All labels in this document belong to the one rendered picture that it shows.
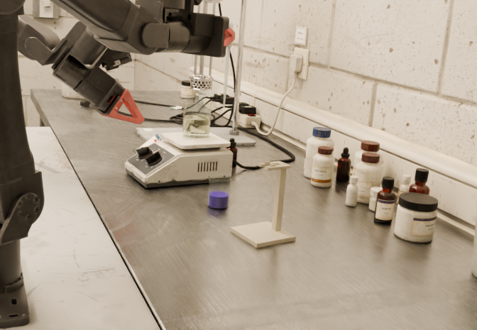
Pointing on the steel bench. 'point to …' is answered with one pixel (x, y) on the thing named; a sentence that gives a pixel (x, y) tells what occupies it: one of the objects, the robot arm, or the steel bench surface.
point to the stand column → (240, 55)
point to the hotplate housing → (184, 166)
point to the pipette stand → (264, 239)
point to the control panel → (146, 162)
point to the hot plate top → (194, 141)
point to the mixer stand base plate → (182, 131)
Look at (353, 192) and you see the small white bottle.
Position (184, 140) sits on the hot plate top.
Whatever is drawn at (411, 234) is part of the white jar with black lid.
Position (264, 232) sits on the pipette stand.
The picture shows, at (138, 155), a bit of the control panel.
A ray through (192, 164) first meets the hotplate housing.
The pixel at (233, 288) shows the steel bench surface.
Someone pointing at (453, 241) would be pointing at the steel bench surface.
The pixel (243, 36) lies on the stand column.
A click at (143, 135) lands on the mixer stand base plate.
